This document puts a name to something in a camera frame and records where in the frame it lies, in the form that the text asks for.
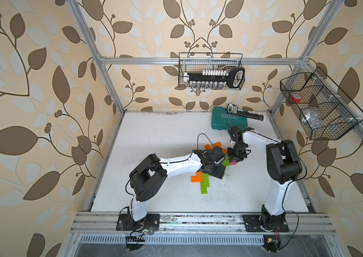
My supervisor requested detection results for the aluminium front rail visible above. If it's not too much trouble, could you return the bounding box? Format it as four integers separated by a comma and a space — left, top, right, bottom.
71, 211, 336, 236

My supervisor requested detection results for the clear plastic bag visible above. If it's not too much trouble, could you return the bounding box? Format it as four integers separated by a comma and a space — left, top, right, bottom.
301, 107, 325, 130

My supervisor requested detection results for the green brick long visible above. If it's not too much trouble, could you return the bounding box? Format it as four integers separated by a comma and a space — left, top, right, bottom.
203, 179, 210, 187
222, 156, 230, 167

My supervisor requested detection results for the right wire basket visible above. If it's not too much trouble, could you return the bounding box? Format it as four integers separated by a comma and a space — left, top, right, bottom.
280, 67, 363, 140

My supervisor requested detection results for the wire basket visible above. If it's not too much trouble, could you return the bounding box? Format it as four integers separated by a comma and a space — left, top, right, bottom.
280, 67, 363, 140
178, 52, 245, 91

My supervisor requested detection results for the green brick lowest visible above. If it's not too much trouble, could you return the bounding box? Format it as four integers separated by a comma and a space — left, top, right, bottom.
200, 187, 208, 195

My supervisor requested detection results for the back wire basket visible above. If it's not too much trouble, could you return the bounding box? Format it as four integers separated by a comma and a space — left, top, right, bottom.
178, 52, 245, 91

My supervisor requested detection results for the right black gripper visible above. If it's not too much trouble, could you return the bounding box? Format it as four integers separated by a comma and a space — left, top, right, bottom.
226, 143, 246, 162

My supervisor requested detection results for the red tape roll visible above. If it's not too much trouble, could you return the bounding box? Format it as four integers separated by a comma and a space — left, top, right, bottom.
290, 93, 303, 103

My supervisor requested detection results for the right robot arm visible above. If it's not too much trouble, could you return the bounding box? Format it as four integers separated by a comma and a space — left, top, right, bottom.
228, 126, 303, 228

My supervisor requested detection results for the green tool case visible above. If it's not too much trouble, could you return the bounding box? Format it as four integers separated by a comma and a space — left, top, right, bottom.
211, 107, 248, 130

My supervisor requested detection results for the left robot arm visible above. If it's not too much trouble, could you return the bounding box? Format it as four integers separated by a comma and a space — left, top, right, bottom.
129, 146, 226, 222

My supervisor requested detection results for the socket rail on case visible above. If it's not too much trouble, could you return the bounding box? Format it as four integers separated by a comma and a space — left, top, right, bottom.
227, 103, 265, 121

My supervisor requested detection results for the socket rail in basket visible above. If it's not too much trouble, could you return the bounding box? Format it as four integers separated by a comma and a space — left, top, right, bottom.
181, 67, 245, 90

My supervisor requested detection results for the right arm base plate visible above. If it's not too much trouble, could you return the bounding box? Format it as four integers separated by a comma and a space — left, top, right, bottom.
242, 213, 289, 232

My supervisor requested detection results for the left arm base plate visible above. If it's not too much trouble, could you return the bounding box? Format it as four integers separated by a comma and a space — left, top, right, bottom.
116, 213, 160, 232

